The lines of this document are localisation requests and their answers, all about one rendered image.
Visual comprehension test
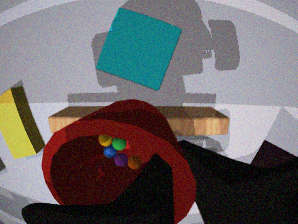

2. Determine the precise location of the purple marble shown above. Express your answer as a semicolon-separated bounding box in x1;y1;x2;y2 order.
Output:
114;152;128;167

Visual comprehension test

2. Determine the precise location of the yellow marble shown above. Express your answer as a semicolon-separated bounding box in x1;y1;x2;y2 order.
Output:
98;135;112;147

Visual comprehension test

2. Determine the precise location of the blue marble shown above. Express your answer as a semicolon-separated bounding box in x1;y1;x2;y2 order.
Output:
102;145;117;159

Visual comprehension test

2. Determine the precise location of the beige flat rectangular slab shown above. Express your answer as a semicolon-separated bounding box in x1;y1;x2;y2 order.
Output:
0;157;5;172

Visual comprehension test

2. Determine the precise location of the brown wooden block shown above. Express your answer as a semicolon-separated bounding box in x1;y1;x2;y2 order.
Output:
48;107;230;136

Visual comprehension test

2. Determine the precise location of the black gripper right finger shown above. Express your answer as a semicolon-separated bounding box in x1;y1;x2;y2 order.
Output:
178;140;298;224

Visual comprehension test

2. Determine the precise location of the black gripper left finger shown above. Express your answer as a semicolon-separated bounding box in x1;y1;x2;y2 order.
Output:
21;153;174;224

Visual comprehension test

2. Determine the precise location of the yellow rectangular block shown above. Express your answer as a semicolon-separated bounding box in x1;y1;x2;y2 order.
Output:
0;85;45;159

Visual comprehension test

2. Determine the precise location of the red cup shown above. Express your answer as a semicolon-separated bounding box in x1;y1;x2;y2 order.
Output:
41;99;197;224

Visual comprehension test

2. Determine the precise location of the orange marble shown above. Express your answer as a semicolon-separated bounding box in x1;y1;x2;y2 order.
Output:
128;156;142;169

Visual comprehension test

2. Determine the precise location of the green marble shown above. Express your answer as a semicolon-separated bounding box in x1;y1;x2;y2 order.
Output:
112;137;126;151

